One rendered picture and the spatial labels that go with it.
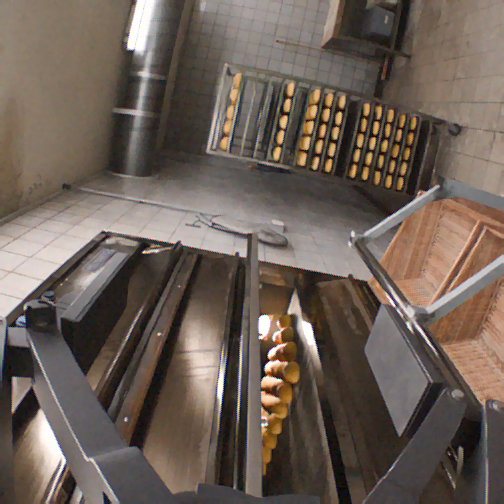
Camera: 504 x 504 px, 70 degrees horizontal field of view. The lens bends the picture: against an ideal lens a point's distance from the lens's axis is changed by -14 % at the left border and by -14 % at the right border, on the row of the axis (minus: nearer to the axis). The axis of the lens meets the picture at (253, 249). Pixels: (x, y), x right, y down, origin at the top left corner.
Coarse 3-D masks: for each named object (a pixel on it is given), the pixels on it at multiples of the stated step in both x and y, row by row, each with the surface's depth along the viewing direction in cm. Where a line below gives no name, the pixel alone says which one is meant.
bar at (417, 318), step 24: (432, 192) 110; (456, 192) 109; (480, 192) 109; (408, 216) 113; (360, 240) 111; (384, 288) 83; (456, 288) 69; (480, 288) 67; (408, 312) 70; (432, 312) 69; (432, 336) 62; (456, 384) 50
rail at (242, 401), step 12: (240, 348) 92; (240, 360) 87; (240, 372) 83; (240, 384) 79; (240, 396) 75; (240, 408) 72; (240, 420) 69; (240, 432) 66; (240, 444) 63; (240, 456) 60; (240, 468) 58; (240, 480) 55
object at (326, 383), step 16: (304, 288) 170; (304, 304) 157; (304, 320) 151; (320, 336) 134; (320, 352) 124; (320, 368) 116; (320, 384) 112; (336, 384) 109; (320, 400) 108; (336, 400) 102; (336, 416) 95; (336, 432) 90; (336, 448) 86; (352, 448) 85; (336, 464) 83; (352, 464) 80; (336, 480) 80; (352, 480) 75; (352, 496) 71
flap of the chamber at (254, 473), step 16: (256, 240) 169; (256, 256) 150; (256, 272) 136; (256, 288) 123; (256, 304) 113; (256, 320) 104; (256, 336) 97; (256, 352) 90; (256, 368) 84; (256, 384) 79; (256, 400) 74; (256, 416) 70; (256, 432) 66; (256, 448) 62; (256, 464) 58; (256, 480) 55
